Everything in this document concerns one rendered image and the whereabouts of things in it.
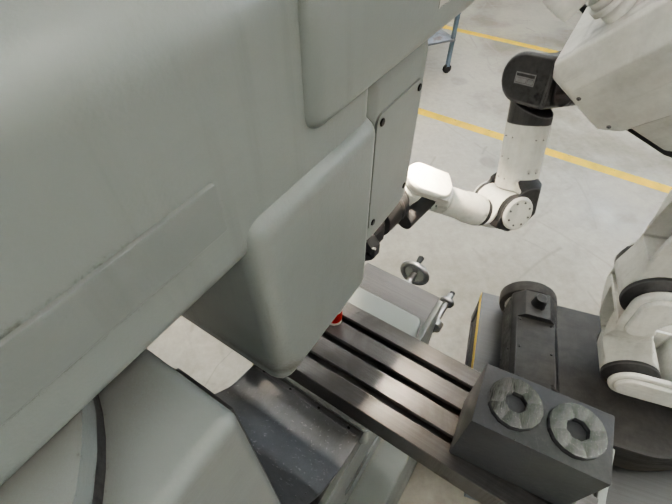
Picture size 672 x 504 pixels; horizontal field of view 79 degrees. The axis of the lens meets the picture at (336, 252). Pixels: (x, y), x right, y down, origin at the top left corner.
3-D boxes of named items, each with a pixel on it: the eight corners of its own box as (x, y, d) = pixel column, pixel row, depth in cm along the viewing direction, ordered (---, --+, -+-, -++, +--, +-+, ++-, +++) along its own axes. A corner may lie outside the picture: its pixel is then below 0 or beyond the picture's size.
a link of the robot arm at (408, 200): (383, 181, 79) (415, 153, 84) (355, 200, 88) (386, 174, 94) (417, 227, 80) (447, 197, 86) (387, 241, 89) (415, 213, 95)
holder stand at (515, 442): (464, 400, 91) (489, 358, 76) (569, 448, 84) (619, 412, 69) (448, 452, 84) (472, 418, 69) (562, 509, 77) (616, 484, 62)
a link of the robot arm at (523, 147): (507, 207, 106) (525, 117, 96) (543, 226, 95) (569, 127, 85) (468, 211, 103) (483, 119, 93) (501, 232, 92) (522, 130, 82)
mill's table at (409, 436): (200, 235, 135) (194, 217, 129) (603, 457, 91) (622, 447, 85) (143, 282, 123) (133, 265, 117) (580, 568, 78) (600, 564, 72)
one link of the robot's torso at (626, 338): (646, 345, 130) (687, 236, 99) (657, 405, 117) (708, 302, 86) (589, 340, 136) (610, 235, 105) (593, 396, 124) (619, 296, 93)
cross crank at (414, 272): (403, 268, 162) (407, 248, 153) (431, 281, 158) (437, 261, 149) (384, 296, 153) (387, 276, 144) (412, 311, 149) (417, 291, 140)
